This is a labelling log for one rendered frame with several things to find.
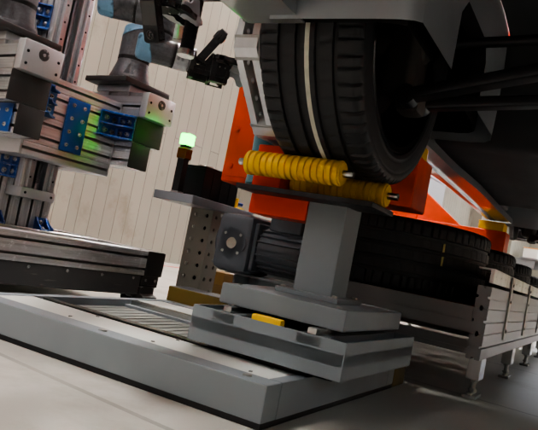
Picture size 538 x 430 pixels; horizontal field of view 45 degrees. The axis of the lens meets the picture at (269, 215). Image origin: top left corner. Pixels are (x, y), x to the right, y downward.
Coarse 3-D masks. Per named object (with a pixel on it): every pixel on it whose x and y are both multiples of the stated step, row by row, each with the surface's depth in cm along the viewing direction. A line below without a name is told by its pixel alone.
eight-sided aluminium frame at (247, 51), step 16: (240, 32) 142; (256, 32) 140; (240, 48) 141; (256, 48) 139; (240, 64) 144; (256, 64) 142; (256, 80) 144; (256, 96) 151; (256, 112) 151; (256, 128) 153; (272, 144) 164
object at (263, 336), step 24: (192, 312) 139; (216, 312) 137; (240, 312) 140; (192, 336) 138; (216, 336) 136; (240, 336) 133; (264, 336) 131; (288, 336) 128; (312, 336) 126; (336, 336) 132; (360, 336) 145; (384, 336) 161; (408, 336) 166; (264, 360) 130; (288, 360) 127; (312, 360) 125; (336, 360) 123; (360, 360) 131; (384, 360) 146; (408, 360) 164
